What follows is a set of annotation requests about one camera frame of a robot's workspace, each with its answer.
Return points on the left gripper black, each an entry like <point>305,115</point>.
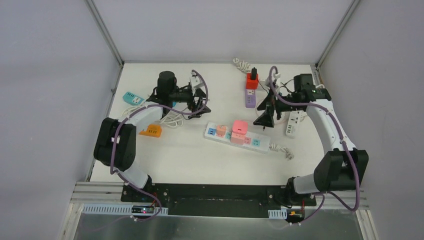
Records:
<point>192,100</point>

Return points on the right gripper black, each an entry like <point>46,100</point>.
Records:
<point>266,119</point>

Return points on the small white power strip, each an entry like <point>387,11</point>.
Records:
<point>293,123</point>

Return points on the pink cube socket adapter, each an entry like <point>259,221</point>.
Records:
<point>240,127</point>

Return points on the long white power strip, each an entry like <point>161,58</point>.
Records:
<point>249,141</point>

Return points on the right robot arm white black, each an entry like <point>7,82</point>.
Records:
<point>343,166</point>

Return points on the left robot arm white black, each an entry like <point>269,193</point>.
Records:
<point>115,145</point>

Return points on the red cube socket adapter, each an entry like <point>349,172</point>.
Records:
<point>252,81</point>

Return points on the purple power strip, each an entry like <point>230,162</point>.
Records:
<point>250,98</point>

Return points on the small orange pink adapter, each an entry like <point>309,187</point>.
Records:
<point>221,131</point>

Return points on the light pink cube adapter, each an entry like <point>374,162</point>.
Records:
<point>237,138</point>

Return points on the orange power strip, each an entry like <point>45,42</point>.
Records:
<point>153,130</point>

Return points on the teal power strip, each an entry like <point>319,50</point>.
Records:
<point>133,99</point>

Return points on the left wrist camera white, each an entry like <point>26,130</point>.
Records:
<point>195,80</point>

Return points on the black mounting base plate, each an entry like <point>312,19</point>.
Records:
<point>234,201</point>

